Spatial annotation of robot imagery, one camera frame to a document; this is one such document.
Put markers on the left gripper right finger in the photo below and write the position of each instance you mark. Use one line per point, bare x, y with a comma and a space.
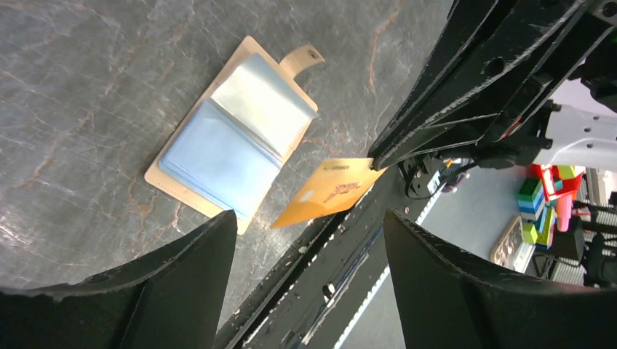
449, 298

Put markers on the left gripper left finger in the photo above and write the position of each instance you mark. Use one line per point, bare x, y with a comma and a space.
168, 298

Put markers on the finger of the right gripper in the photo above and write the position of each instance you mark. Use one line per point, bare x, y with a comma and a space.
476, 101
466, 26

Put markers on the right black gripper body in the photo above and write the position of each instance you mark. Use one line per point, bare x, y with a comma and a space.
568, 107

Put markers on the beige leather card holder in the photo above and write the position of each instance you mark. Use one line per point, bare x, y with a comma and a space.
231, 145

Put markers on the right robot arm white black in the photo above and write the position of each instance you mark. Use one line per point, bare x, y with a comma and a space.
485, 90

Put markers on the colourful toy blocks pile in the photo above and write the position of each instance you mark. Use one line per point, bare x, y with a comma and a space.
565, 216

